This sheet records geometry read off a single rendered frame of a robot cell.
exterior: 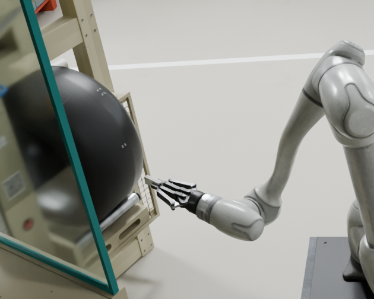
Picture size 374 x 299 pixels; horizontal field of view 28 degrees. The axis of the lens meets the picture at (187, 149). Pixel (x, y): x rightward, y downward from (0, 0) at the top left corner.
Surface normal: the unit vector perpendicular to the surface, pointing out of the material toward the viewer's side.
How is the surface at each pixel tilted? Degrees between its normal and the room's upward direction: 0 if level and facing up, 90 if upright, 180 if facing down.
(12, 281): 0
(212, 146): 0
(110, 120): 59
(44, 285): 0
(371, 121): 86
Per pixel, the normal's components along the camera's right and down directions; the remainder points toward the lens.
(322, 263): -0.20, -0.82
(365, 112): 0.04, 0.51
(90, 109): 0.45, -0.44
